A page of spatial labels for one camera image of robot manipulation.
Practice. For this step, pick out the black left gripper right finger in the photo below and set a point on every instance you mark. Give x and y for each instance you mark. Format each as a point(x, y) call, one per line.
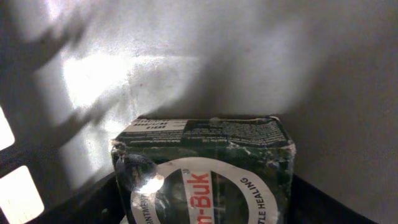
point(309, 205)

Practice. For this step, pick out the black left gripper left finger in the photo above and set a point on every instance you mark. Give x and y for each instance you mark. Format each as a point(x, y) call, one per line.
point(99, 203)

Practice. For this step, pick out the dark green Zam-Buk box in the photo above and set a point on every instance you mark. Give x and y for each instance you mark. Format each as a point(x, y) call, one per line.
point(204, 171)

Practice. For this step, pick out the dark grey plastic basket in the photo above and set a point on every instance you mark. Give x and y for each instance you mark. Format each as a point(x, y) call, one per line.
point(74, 74)

